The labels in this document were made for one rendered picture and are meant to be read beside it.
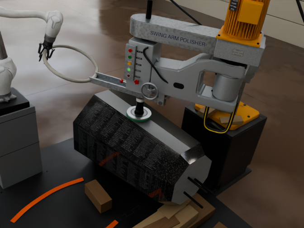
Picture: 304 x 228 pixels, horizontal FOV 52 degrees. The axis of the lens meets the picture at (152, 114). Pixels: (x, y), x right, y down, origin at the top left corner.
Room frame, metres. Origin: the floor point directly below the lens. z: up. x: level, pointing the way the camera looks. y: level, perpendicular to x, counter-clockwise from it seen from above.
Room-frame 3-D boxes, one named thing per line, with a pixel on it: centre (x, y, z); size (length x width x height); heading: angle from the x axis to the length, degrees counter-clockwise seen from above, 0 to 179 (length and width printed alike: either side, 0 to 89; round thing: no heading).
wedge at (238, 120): (2.44, -0.74, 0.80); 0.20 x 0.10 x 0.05; 96
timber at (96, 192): (1.98, 0.40, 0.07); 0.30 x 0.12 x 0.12; 42
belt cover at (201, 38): (2.16, -0.22, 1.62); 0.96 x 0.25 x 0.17; 74
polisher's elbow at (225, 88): (2.07, -0.52, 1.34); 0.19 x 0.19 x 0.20
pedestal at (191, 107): (2.68, -0.74, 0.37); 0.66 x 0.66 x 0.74; 45
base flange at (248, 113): (2.68, -0.74, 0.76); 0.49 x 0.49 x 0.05; 45
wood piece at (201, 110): (2.54, -0.52, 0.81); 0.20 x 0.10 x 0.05; 143
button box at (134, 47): (2.17, 0.21, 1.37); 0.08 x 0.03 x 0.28; 74
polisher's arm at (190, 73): (2.13, -0.26, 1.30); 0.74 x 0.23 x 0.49; 74
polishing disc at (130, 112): (2.26, 0.11, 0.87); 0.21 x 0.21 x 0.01
